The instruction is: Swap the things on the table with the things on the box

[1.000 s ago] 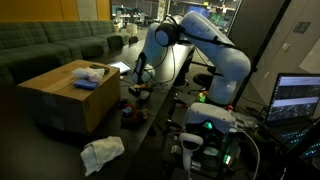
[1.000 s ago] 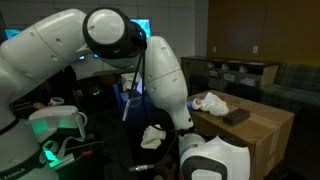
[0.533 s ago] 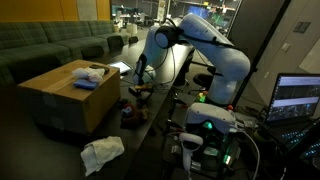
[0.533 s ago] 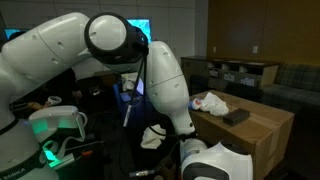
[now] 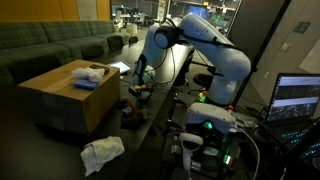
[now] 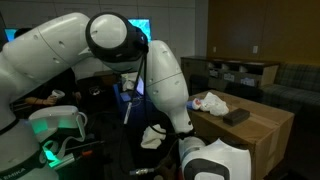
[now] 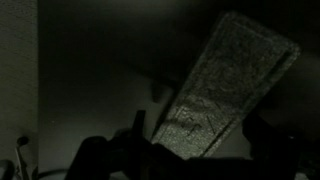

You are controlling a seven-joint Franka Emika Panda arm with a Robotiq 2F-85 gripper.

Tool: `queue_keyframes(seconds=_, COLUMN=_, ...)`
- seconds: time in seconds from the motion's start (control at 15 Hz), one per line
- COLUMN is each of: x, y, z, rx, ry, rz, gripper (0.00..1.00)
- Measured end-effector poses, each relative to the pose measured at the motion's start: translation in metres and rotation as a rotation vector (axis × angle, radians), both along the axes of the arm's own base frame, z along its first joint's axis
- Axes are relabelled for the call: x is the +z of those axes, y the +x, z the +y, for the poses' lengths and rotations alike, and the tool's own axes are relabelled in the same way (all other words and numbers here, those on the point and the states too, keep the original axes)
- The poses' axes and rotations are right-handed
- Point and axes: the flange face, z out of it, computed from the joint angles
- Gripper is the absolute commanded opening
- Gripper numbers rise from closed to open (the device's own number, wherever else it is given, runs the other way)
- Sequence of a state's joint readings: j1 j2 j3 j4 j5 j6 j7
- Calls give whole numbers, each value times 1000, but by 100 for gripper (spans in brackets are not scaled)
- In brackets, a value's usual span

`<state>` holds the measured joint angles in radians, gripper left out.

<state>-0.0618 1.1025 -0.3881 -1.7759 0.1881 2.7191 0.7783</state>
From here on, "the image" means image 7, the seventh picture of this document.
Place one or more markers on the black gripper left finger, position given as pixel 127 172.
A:
pixel 140 125

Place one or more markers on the dark grey foam block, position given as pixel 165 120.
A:
pixel 226 83

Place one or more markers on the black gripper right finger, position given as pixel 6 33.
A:
pixel 260 136

